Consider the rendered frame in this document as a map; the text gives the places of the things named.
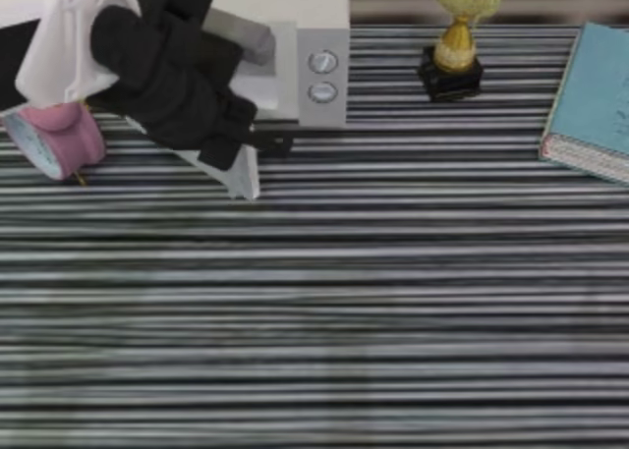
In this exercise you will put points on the round silver microwave knob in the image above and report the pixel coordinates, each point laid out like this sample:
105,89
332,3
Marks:
323,61
323,92

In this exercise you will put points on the gray white microwave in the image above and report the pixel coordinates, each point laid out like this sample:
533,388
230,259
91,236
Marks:
324,7

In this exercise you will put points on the pink alarm clock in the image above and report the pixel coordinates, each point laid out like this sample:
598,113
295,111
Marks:
74,134

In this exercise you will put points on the black white striped tablecloth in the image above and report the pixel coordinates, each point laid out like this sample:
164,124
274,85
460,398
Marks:
344,297

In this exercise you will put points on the gold trophy with black base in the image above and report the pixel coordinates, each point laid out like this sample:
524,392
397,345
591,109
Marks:
459,41

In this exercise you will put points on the blue hardcover book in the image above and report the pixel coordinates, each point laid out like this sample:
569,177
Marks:
592,95

